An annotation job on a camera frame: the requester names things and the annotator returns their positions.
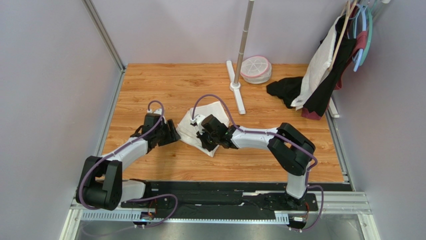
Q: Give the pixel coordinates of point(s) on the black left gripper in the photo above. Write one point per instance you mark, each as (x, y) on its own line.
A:
(172, 136)

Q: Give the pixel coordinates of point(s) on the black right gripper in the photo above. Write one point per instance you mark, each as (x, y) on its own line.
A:
(206, 138)

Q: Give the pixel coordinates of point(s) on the white cloth napkin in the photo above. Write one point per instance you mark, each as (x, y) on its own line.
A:
(187, 132)

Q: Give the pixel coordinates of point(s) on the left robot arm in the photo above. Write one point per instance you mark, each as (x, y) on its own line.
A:
(101, 184)

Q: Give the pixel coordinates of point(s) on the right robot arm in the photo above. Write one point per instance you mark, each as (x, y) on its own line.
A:
(292, 150)

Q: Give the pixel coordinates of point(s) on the white stand with metal pole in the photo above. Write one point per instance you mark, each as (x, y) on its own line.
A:
(234, 74)

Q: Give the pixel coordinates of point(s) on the white mesh pink rimmed basket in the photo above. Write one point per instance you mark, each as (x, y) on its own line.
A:
(256, 70)

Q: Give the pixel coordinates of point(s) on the black cloth on table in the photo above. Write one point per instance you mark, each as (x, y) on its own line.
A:
(286, 89)

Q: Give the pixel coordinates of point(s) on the black hanging garment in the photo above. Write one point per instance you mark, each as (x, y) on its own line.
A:
(318, 103)

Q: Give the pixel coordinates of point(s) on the white hanging towel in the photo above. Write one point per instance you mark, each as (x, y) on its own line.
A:
(318, 67)

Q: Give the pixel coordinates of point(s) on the blue plastic hanger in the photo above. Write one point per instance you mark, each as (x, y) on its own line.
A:
(359, 30)

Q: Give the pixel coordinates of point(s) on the dark red hanging garment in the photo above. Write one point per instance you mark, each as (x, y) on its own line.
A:
(361, 42)

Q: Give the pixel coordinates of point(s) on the wooden hanger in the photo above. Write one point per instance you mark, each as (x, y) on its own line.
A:
(347, 11)

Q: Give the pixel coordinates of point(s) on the green plastic hanger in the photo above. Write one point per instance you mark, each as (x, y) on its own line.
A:
(368, 10)

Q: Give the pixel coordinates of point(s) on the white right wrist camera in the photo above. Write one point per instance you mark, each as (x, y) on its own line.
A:
(197, 121)

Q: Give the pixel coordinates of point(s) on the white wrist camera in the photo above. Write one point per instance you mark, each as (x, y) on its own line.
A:
(159, 111)
(197, 121)

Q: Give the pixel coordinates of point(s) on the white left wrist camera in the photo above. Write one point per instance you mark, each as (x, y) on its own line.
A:
(159, 111)

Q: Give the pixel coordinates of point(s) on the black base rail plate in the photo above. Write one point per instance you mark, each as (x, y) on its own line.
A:
(209, 200)

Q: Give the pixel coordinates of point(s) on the aluminium frame rail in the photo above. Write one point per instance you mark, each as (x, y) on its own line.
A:
(97, 20)

